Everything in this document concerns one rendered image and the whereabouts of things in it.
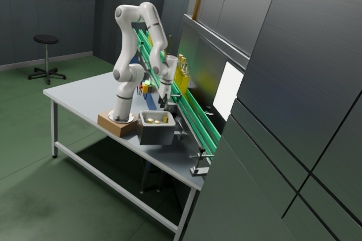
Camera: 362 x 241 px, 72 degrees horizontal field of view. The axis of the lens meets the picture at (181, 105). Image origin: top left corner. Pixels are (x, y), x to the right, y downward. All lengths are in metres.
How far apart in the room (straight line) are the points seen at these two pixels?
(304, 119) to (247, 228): 0.39
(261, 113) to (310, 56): 0.21
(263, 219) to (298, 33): 0.50
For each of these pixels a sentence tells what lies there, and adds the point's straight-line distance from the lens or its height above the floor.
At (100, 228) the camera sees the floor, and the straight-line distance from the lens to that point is 2.28.
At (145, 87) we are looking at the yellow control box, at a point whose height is 0.98.
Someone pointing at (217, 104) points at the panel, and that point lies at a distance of 1.64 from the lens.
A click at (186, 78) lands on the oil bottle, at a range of 1.83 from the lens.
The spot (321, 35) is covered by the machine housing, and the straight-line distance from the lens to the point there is 0.64.
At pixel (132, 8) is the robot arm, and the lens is 1.68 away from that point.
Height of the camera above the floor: 1.88
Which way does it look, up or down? 27 degrees down
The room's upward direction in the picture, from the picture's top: 15 degrees clockwise
